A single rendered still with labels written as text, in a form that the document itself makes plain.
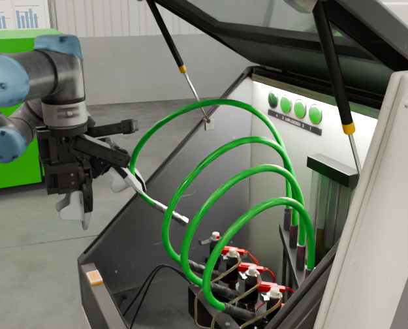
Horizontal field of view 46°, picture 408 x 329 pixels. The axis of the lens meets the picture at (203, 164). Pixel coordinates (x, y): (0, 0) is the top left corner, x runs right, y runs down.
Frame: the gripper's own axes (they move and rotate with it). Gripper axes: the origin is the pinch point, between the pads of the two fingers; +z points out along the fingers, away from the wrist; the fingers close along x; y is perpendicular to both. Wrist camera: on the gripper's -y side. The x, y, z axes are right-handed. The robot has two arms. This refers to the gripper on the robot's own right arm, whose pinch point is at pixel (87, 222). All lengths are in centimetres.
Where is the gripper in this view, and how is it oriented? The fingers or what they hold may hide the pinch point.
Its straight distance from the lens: 96.2
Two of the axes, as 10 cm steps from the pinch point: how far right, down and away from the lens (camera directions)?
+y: -9.0, 1.6, -4.1
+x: 4.4, 3.1, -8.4
